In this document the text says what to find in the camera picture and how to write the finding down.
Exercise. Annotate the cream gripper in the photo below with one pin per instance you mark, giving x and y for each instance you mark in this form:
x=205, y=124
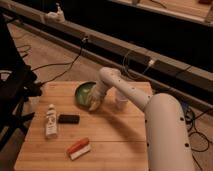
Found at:
x=95, y=98

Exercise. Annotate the green ceramic bowl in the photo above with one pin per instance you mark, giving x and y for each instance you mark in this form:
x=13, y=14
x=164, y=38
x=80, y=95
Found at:
x=82, y=92

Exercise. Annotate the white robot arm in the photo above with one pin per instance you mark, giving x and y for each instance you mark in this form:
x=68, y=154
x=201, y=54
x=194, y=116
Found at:
x=168, y=144

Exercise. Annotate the white plastic cup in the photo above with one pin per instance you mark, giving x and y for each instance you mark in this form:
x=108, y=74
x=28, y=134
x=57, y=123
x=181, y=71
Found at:
x=120, y=100

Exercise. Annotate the black rectangular block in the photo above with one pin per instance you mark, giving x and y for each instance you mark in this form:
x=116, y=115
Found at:
x=69, y=119

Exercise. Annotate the orange and white sponge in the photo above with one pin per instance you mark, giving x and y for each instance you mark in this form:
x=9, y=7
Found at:
x=79, y=148

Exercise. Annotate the white tube bottle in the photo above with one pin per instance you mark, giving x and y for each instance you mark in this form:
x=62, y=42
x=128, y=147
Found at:
x=51, y=122

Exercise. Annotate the black chair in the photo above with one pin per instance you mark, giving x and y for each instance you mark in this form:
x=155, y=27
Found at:
x=18, y=87

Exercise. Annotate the white object on rail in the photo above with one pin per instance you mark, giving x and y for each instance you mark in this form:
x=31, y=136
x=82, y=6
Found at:
x=57, y=16

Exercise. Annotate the long metal rail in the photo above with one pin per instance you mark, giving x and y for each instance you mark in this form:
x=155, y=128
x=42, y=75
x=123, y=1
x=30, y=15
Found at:
x=173, y=53

